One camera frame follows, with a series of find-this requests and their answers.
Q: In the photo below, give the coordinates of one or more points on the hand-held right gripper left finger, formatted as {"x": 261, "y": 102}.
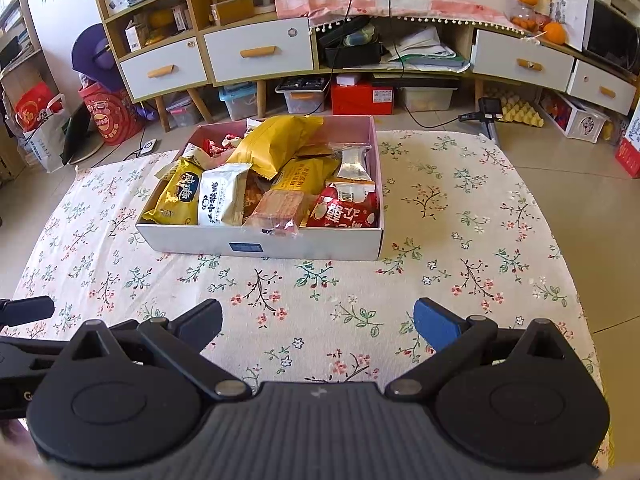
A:
{"x": 200, "y": 322}

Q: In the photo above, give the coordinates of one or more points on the yellow egg carton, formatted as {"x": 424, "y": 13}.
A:
{"x": 522, "y": 112}

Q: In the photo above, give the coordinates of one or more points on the clear brown cracker packet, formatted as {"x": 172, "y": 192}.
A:
{"x": 255, "y": 192}

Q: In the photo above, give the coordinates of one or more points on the pile of papers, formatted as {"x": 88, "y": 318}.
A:
{"x": 425, "y": 52}

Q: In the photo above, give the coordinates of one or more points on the round wooden stool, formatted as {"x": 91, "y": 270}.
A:
{"x": 92, "y": 152}

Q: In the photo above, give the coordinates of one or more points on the small metallic foil packet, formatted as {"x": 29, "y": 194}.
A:
{"x": 355, "y": 162}

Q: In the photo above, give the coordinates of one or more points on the wooden bookshelf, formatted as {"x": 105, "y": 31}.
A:
{"x": 22, "y": 70}

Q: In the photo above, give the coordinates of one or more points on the white microwave oven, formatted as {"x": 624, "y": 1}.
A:
{"x": 612, "y": 35}

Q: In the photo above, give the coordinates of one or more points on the red gift bag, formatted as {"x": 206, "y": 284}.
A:
{"x": 32, "y": 107}

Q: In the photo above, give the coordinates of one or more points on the black flat board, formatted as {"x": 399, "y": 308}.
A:
{"x": 77, "y": 130}

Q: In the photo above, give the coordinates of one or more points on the red box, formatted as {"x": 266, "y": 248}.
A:
{"x": 360, "y": 100}

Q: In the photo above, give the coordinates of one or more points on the glass jar of oranges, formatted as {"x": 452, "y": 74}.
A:
{"x": 525, "y": 20}

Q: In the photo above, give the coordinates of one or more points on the pink cardboard box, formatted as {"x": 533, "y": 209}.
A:
{"x": 300, "y": 247}

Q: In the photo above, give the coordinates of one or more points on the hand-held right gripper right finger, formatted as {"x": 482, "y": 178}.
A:
{"x": 437, "y": 325}

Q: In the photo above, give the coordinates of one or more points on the black storage box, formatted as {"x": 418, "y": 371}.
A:
{"x": 350, "y": 57}

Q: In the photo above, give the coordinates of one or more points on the flat white box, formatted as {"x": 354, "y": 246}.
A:
{"x": 348, "y": 80}

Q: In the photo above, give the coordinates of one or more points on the red round bucket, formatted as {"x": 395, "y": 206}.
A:
{"x": 110, "y": 120}

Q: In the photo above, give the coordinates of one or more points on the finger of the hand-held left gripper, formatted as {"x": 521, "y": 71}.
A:
{"x": 27, "y": 310}
{"x": 15, "y": 360}

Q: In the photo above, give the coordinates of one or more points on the white paper bag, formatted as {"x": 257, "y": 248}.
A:
{"x": 47, "y": 145}

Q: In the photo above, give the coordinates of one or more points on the person's fuzzy beige clothing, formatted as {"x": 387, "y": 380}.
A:
{"x": 15, "y": 455}

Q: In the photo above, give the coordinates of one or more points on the red white carton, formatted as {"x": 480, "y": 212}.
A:
{"x": 631, "y": 150}

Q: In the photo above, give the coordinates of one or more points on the white paper sheet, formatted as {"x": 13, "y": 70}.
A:
{"x": 572, "y": 15}

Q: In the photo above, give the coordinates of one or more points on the pink-edged cracker packet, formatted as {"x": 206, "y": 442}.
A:
{"x": 280, "y": 210}

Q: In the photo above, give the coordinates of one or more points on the wooden low cabinet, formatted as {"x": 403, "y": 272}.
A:
{"x": 465, "y": 45}

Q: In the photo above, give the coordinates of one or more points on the white red-print box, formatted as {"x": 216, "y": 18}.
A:
{"x": 585, "y": 122}

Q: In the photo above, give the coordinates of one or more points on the yellow square pastry packet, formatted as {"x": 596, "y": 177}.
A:
{"x": 310, "y": 175}

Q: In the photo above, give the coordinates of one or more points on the white monkey-print snack packet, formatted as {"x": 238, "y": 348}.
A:
{"x": 220, "y": 200}

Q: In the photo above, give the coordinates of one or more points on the blue-lidded storage box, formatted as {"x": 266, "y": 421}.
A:
{"x": 239, "y": 105}

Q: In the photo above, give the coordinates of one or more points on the white drawer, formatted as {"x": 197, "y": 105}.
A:
{"x": 190, "y": 60}
{"x": 585, "y": 82}
{"x": 225, "y": 65}
{"x": 500, "y": 50}

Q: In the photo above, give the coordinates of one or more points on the pink table runner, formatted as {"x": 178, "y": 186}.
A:
{"x": 425, "y": 2}

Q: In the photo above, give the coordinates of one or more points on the small red white packet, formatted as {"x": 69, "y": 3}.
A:
{"x": 220, "y": 147}

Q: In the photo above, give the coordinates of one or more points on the black-lidded storage box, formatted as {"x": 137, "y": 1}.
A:
{"x": 302, "y": 100}

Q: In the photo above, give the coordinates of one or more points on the large gold snack packet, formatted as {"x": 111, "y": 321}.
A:
{"x": 275, "y": 145}

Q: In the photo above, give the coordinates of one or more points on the small white device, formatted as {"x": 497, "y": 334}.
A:
{"x": 148, "y": 147}

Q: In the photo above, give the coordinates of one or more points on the red snack packet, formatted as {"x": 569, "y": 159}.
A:
{"x": 345, "y": 212}

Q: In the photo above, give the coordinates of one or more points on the clear storage box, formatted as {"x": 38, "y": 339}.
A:
{"x": 182, "y": 112}
{"x": 427, "y": 100}

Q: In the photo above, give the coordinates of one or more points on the floral tablecloth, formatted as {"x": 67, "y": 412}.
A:
{"x": 450, "y": 260}

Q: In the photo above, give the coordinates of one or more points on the small white box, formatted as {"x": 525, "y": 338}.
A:
{"x": 134, "y": 37}

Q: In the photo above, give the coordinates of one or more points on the purple hat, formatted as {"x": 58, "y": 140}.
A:
{"x": 92, "y": 60}

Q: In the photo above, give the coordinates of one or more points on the brown cardboard box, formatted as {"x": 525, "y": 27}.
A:
{"x": 232, "y": 10}

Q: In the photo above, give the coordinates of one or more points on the glossy yellow snack packet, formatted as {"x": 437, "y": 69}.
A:
{"x": 172, "y": 195}

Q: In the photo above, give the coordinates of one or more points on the black device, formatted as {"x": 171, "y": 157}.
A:
{"x": 487, "y": 107}

